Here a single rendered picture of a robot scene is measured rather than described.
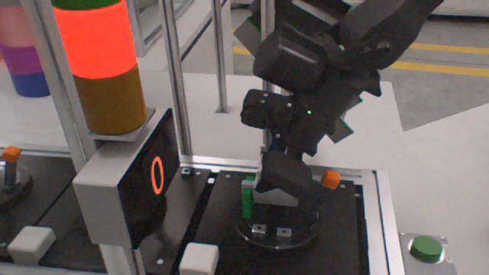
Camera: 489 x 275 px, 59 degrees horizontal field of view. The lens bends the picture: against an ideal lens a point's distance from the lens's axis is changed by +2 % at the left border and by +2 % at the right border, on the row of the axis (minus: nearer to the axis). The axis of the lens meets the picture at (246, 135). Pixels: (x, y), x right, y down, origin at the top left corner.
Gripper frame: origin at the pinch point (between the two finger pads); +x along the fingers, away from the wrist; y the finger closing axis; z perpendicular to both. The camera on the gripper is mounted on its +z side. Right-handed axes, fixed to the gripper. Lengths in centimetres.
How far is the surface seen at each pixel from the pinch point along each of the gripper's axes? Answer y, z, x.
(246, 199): 1.9, 0.4, 6.2
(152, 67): -78, 32, 45
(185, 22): -124, 34, 46
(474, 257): -7.9, -39.9, 1.5
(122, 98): 20.7, 18.8, -13.2
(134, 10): -86, 46, 34
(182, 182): -7.5, 8.7, 18.2
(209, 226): 2.3, 2.4, 14.3
